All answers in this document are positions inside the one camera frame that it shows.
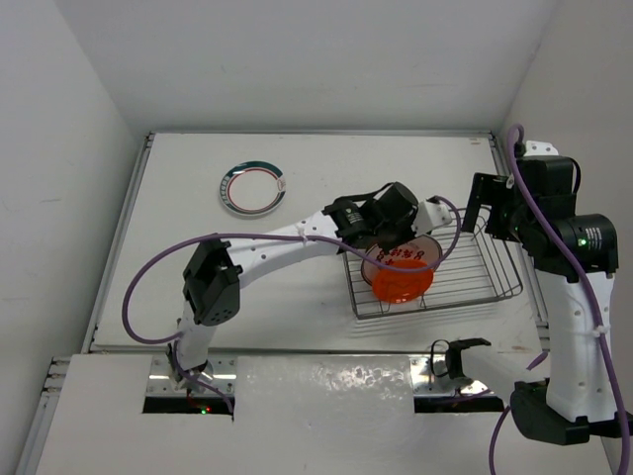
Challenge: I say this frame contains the pink plate red characters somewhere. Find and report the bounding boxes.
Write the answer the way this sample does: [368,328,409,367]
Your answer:
[361,235,443,293]

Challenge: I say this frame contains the green rimmed white plate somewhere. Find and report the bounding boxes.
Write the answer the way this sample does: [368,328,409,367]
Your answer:
[219,160,286,218]

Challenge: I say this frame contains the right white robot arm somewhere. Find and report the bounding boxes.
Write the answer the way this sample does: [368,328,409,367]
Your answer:
[430,156,632,445]

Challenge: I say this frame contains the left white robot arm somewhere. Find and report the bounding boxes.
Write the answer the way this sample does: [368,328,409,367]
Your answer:
[170,182,433,374]

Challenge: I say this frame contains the orange plastic plate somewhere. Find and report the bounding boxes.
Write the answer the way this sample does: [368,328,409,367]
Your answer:
[372,259,434,304]

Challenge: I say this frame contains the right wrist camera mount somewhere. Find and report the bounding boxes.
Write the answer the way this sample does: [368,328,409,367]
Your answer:
[524,141,560,157]

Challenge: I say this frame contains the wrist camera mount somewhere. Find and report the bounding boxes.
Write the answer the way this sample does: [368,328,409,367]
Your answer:
[411,198,452,236]
[524,141,560,157]

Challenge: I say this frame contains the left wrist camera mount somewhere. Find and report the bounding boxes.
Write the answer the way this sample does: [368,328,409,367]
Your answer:
[411,198,452,236]

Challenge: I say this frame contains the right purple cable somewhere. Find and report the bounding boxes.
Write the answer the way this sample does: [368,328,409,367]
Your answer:
[488,123,627,475]

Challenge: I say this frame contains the purple cable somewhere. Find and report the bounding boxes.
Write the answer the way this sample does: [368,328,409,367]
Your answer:
[122,196,464,412]
[488,123,627,475]

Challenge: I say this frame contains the metal wire dish rack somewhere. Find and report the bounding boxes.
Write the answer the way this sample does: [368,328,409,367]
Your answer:
[343,206,523,320]

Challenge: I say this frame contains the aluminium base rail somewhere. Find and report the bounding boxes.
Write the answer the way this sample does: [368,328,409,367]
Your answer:
[141,352,501,414]

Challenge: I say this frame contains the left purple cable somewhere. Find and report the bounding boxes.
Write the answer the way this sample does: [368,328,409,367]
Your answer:
[122,196,464,412]

